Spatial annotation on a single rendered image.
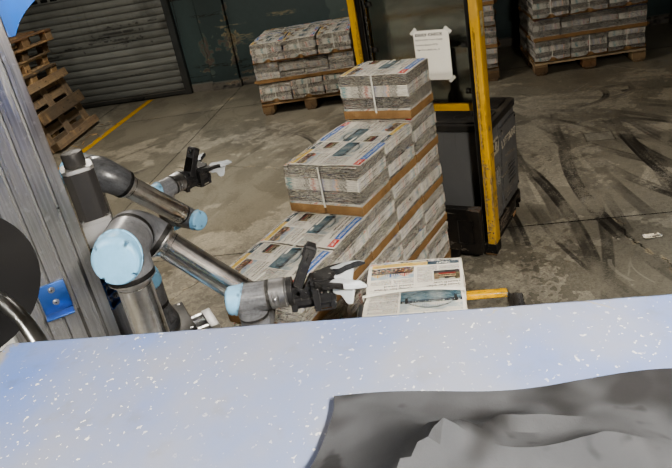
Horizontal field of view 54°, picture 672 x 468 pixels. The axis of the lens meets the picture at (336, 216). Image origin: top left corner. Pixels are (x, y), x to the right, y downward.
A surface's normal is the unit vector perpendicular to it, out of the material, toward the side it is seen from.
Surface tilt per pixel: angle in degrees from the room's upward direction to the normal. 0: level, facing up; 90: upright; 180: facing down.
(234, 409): 0
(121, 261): 83
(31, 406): 0
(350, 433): 14
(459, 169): 90
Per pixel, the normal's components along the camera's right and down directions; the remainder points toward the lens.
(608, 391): -0.14, -0.92
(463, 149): -0.48, 0.45
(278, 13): -0.12, 0.44
